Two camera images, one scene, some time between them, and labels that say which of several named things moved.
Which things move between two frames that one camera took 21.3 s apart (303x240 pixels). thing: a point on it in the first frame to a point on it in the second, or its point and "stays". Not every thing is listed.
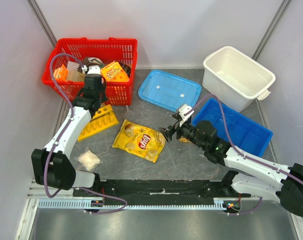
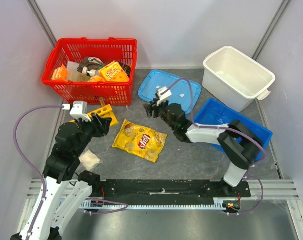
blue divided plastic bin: [246, 135] stays
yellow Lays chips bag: [146, 143] stays
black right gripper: [173, 130] to [157, 110]
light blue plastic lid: [168, 91] stays
